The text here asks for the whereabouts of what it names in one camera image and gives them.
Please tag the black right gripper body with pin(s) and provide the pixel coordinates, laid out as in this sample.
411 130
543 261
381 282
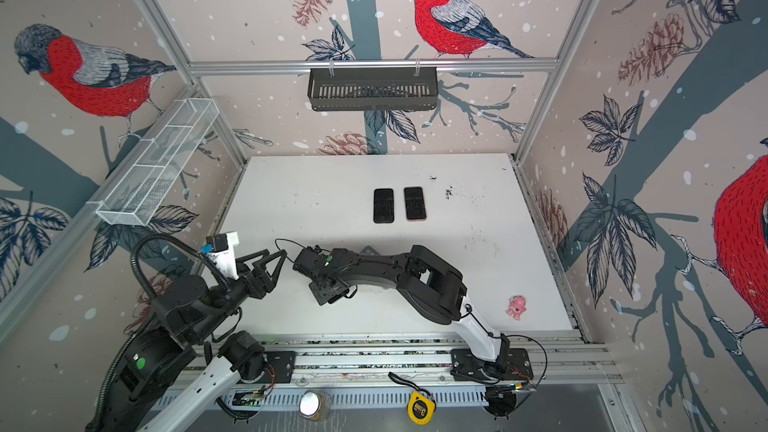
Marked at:
319 287

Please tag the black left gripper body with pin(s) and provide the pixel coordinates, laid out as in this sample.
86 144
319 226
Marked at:
254 286

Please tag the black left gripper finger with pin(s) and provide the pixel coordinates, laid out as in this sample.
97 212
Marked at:
262 258
268 272

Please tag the light blue phone case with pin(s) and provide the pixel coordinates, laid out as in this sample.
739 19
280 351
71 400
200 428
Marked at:
367 250

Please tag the black phone diagonal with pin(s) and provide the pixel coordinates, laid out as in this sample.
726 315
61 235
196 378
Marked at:
383 206

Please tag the black phone horizontal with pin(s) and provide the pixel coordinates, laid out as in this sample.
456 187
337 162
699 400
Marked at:
415 206

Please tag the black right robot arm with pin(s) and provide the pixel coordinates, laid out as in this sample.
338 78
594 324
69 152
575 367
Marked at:
433 287

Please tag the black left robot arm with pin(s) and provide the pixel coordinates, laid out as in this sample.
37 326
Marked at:
184 318

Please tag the yellow tape measure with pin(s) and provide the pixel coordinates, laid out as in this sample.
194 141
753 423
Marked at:
421 405

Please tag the pink toy figure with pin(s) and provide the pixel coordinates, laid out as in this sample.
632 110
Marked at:
517 306

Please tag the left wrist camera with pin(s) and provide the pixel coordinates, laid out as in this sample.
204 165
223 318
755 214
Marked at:
220 249

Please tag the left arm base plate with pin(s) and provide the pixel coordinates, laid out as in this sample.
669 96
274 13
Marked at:
268 368

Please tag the white wire basket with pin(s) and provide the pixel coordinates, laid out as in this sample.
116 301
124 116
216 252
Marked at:
141 190

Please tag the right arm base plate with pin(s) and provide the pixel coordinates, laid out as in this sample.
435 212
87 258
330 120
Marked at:
514 365

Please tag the black wire basket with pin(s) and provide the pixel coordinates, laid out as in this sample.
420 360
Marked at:
373 89

